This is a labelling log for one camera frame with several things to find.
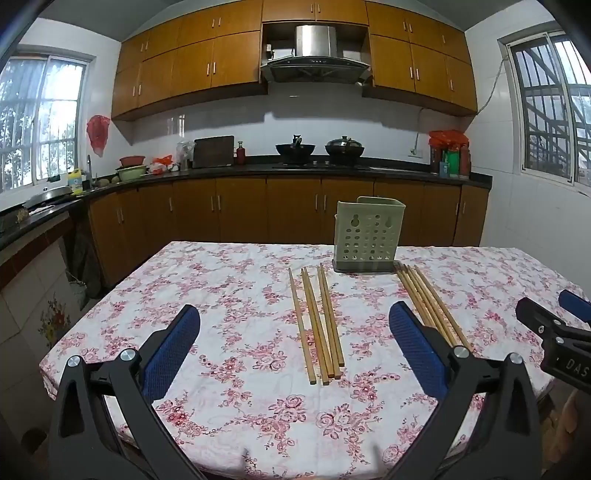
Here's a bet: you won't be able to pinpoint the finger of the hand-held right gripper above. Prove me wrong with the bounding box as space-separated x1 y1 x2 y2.
516 296 591 341
558 289 591 325

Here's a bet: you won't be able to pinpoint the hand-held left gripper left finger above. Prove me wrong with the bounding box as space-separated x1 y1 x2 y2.
48 304 204 480

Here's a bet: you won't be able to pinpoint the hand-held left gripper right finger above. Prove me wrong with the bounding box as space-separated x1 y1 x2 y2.
383 301 546 480

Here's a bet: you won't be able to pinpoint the green perforated utensil holder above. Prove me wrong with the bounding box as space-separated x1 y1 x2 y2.
331 196 407 274

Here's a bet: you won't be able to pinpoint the pink floral tablecloth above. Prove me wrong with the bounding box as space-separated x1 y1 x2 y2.
39 240 591 480

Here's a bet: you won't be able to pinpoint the brown base cabinets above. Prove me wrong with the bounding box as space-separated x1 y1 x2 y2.
88 176 490 288

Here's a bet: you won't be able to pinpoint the cluster of condiment bottles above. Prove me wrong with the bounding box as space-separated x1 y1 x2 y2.
429 142 472 180

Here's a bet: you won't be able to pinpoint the black kitchen countertop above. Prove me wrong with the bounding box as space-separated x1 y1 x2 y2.
0 156 494 252

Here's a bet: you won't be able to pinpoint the green basin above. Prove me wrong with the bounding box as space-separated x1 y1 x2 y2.
115 165 150 182

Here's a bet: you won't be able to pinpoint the red and white plastic bags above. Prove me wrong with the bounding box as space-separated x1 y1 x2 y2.
148 155 181 175

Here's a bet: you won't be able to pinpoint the clear plastic bag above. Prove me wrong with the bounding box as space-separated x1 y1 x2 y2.
175 139 197 171

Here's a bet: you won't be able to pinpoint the round metal pan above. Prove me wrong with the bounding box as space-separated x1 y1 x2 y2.
22 185 75 209

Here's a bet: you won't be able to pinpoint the orange plastic bag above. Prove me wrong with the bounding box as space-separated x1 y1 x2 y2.
428 130 470 149

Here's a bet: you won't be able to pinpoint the barred window with stairs behind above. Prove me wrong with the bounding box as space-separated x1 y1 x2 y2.
504 31 591 188

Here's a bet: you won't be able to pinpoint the dark cutting board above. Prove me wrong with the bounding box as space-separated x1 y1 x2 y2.
192 135 236 169

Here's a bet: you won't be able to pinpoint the gas stove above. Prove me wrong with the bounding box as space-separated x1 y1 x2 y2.
271 159 376 170

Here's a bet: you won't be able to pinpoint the black pot with lid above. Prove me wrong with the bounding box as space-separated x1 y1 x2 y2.
324 135 366 164

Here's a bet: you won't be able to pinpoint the red plastic bag on hook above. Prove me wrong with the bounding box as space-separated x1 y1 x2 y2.
86 114 112 159

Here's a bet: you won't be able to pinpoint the black wok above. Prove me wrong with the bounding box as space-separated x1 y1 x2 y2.
274 134 317 165

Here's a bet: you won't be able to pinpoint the steel range hood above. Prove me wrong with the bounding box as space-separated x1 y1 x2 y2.
259 24 373 85

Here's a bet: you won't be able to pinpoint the white wall cable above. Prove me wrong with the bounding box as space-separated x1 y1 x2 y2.
414 54 508 151

